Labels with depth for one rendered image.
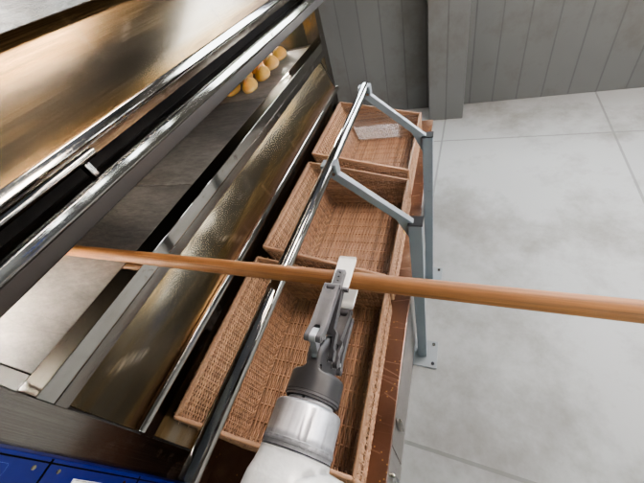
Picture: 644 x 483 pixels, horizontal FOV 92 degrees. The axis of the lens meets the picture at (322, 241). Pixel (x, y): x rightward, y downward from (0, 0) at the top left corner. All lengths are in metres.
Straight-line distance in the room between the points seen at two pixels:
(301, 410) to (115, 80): 0.73
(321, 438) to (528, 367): 1.47
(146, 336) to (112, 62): 0.62
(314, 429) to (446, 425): 1.28
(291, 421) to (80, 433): 0.55
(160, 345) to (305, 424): 0.58
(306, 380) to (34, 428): 0.54
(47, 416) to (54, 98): 0.58
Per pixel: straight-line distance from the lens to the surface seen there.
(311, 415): 0.43
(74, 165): 0.66
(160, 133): 0.71
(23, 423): 0.81
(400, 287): 0.51
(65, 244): 0.59
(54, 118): 0.76
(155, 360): 0.93
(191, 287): 0.97
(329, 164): 0.86
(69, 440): 0.88
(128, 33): 0.94
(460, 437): 1.66
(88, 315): 0.85
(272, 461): 0.42
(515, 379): 1.77
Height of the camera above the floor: 1.63
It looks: 45 degrees down
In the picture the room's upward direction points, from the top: 21 degrees counter-clockwise
